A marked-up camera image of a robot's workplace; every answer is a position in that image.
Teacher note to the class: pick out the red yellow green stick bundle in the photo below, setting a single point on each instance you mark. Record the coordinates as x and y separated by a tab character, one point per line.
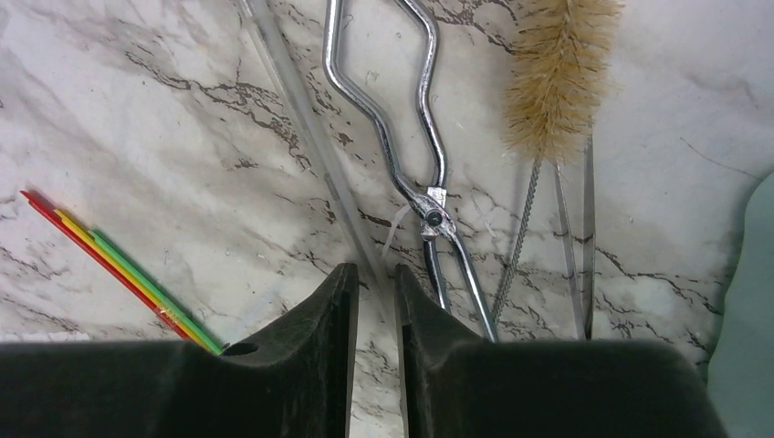
128	274

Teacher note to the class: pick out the steel tweezers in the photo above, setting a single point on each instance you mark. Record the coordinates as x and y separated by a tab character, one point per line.
579	251

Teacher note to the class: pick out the tan bristle test tube brush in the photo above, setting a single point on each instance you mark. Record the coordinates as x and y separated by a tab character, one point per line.
560	75

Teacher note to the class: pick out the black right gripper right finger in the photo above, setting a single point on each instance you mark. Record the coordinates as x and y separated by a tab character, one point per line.
457	384

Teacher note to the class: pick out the teal plastic bin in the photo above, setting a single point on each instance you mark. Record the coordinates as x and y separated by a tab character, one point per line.
740	372

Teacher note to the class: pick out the clear glass stirring rod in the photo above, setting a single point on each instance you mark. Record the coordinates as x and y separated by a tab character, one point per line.
261	25

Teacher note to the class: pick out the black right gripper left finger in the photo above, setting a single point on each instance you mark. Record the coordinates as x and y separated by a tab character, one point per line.
292	378

